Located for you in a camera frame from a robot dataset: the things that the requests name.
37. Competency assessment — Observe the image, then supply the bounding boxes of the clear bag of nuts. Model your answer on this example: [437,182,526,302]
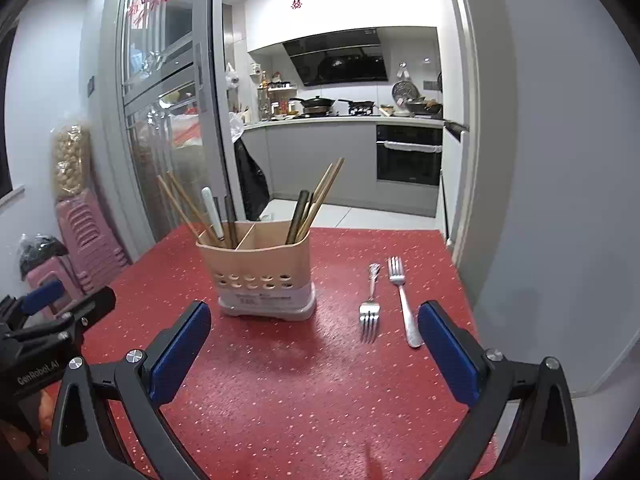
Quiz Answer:
[50,125,93,201]

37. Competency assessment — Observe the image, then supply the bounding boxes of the white towel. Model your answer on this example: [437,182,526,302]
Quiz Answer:
[382,141,443,155]

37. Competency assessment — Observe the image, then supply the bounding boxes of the black range hood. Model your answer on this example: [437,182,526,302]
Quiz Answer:
[282,30,389,87]

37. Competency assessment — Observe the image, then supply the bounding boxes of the glass sliding door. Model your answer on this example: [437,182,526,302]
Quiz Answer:
[115,0,238,248]

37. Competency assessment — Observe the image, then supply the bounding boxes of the wooden chopstick blue patterned tip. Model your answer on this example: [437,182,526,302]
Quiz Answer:
[295,157,347,243]

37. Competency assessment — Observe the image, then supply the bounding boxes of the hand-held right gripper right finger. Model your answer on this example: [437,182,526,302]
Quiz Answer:
[417,301,583,480]

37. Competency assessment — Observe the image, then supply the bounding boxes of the black wok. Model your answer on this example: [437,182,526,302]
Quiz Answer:
[290,95,337,112]

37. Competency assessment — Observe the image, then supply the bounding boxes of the white refrigerator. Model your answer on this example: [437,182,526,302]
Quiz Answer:
[432,0,481,256]

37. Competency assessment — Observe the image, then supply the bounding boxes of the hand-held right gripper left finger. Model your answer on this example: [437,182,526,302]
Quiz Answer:
[47,301,212,480]

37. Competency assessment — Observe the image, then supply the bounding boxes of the beige cutlery holder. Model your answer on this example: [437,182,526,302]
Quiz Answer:
[195,221,317,320]

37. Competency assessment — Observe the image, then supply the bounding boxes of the grey kitchen cabinets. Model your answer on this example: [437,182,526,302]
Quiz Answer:
[242,120,443,218]

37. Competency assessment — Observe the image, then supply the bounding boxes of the round metal steamer rack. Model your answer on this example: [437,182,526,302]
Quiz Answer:
[391,80,418,103]

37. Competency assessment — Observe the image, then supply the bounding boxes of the silver fork ornate handle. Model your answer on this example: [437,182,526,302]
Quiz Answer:
[358,262,382,344]

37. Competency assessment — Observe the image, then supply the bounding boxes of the stack of pink stools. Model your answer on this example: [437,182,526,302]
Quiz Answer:
[55,195,132,293]

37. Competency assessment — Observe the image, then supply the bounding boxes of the black built-in oven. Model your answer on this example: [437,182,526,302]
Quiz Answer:
[375,124,444,187]

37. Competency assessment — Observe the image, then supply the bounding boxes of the black plastic bag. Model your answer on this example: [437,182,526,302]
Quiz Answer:
[19,234,68,278]

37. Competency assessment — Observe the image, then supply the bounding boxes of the pink plastic stool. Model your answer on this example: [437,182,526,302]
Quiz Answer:
[26,255,86,321]

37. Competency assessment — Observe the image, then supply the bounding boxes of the black garbage bag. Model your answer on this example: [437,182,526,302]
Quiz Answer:
[234,137,271,222]

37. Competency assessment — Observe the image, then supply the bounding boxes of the black-handled spoon slotted handle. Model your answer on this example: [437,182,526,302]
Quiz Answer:
[285,189,312,245]

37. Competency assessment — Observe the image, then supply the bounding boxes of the spice rack with bottles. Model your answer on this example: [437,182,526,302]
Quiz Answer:
[257,70,301,121]

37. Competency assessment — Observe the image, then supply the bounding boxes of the silver fork plain handle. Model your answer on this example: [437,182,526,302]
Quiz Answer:
[387,256,426,349]

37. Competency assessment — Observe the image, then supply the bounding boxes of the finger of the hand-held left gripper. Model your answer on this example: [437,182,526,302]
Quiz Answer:
[59,287,117,334]
[21,280,66,314]

